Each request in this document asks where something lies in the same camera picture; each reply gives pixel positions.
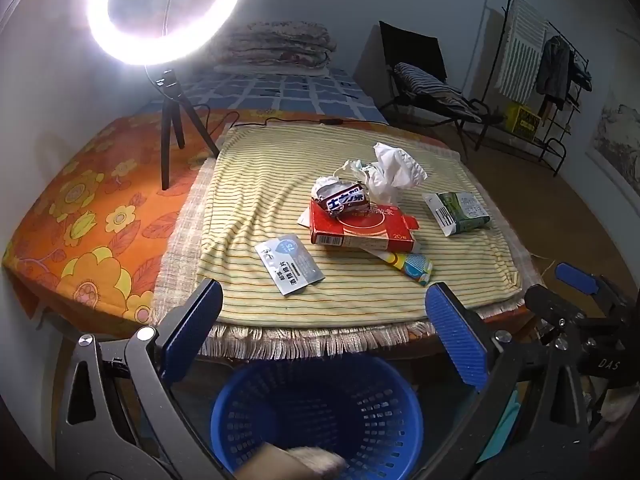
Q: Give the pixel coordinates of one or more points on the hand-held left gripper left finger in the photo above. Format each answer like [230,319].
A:
[192,320]

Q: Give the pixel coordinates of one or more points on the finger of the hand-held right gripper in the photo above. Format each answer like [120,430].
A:
[576,277]
[550,307]

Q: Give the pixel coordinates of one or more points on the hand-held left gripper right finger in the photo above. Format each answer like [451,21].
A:
[457,332]

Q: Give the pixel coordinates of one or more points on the colourful toothpaste tube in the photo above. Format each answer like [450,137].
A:
[410,265]

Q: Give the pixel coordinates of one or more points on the silver wipe packet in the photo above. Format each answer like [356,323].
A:
[289,265]

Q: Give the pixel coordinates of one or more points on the green and white packet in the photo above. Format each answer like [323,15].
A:
[460,212]

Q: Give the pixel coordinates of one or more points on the red cardboard box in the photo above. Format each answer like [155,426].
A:
[360,232]

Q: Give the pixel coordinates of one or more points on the blue plastic basket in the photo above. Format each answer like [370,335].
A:
[320,410]

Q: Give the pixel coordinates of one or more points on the white tissue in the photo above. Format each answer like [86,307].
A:
[395,172]

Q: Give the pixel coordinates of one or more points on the fringed plaid cloth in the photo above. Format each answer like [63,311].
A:
[175,260]

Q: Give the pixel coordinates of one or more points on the teal sheet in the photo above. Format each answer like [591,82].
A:
[500,430]

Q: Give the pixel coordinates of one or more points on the yellow striped cloth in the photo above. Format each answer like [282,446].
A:
[280,200]

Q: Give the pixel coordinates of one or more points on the orange floral blanket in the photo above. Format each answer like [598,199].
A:
[90,210]

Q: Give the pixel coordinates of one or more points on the white paper sheet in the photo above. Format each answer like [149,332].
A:
[305,220]

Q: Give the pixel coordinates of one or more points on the black drying rack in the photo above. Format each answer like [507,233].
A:
[545,130]

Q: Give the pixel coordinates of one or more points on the yellow crate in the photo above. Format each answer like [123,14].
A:
[522,119]

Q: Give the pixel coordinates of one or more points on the brown cardboard piece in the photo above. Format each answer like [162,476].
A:
[285,465]

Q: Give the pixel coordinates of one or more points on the dark hanging garment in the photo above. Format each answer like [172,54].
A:
[581,76]

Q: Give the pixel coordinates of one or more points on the grey blue jacket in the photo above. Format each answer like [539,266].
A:
[552,70]

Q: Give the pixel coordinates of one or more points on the striped towel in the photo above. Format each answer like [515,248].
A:
[520,50]

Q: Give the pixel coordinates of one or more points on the striped cushion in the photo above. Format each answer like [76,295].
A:
[430,87]

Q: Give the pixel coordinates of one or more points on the blue checked bedsheet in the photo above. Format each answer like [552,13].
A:
[280,92]

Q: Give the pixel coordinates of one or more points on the black folding chair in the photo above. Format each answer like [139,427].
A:
[415,50]

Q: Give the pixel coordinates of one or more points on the folded floral quilts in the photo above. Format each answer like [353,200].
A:
[275,42]

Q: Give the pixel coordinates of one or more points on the wall poster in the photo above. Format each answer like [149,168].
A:
[617,135]

